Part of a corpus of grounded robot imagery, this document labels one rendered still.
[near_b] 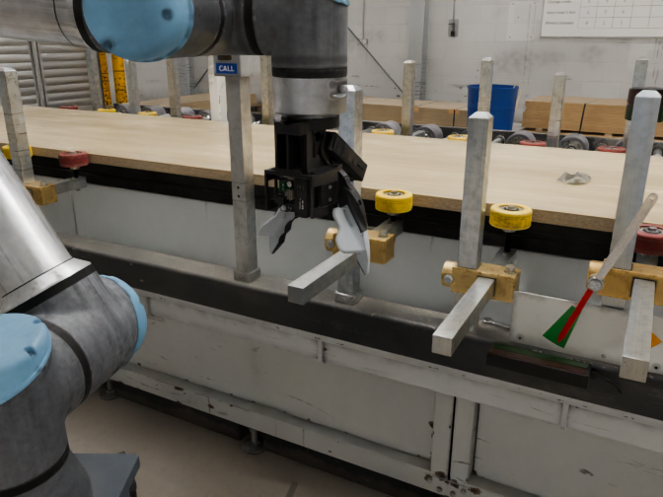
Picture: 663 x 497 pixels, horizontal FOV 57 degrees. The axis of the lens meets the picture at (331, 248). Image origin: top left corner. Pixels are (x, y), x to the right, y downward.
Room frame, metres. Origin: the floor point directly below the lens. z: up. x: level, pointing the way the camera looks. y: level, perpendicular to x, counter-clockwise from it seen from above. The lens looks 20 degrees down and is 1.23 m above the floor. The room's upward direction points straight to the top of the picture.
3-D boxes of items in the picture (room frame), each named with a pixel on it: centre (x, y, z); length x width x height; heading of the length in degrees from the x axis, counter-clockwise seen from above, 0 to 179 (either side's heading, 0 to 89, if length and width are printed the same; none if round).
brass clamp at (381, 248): (1.16, -0.06, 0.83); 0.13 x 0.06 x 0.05; 62
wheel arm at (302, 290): (1.10, -0.04, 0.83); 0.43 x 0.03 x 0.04; 152
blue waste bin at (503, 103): (6.71, -1.75, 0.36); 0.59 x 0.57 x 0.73; 149
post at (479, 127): (1.05, -0.26, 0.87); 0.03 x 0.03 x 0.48; 62
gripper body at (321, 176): (0.74, 0.03, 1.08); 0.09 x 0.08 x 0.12; 149
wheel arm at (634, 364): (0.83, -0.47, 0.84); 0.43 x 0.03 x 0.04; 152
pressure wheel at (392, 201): (1.27, -0.14, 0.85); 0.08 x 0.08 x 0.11
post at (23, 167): (1.64, 0.85, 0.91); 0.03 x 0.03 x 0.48; 62
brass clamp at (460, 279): (1.04, -0.28, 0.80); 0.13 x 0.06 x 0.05; 62
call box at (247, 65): (1.29, 0.19, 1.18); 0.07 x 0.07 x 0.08; 62
